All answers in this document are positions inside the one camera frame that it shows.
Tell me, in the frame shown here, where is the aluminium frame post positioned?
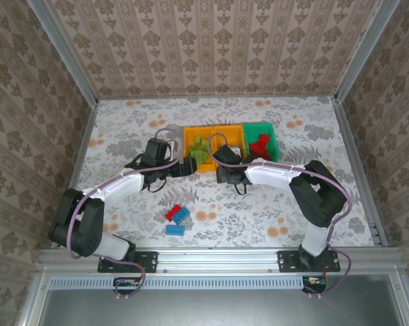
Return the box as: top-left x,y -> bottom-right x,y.
26,0 -> 99,106
334,0 -> 402,103

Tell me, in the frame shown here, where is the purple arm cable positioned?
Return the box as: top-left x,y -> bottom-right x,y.
67,128 -> 185,302
207,133 -> 354,300

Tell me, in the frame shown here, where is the black connector box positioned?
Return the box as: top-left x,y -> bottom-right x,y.
113,276 -> 141,289
302,275 -> 327,293

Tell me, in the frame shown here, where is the aluminium back rail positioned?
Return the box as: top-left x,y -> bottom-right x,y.
97,94 -> 336,101

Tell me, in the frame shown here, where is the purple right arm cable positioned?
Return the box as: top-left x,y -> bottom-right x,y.
207,133 -> 354,300

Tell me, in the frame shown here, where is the aluminium side rail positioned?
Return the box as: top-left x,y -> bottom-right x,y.
67,100 -> 99,192
330,96 -> 389,248

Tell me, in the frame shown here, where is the grey metal panel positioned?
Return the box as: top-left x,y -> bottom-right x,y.
37,275 -> 408,326

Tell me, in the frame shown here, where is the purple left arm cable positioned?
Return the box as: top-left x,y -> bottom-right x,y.
67,128 -> 185,302

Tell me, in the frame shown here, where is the black left camera cable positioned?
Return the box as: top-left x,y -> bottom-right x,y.
145,176 -> 168,194

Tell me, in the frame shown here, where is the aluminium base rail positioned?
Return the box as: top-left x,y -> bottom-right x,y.
37,247 -> 404,272

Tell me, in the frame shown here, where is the grey slotted cable duct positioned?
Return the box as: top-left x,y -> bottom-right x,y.
50,275 -> 306,290

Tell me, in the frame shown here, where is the green plastic bin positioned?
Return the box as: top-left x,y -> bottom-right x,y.
242,122 -> 280,162

